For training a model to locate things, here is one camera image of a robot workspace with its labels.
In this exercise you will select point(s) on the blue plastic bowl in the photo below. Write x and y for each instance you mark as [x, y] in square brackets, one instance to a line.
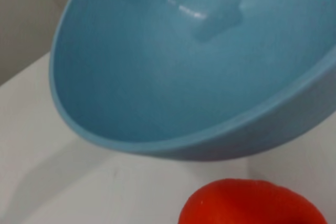
[157, 64]

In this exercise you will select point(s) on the orange toy mandarin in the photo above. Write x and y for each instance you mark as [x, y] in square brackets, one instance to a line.
[249, 203]

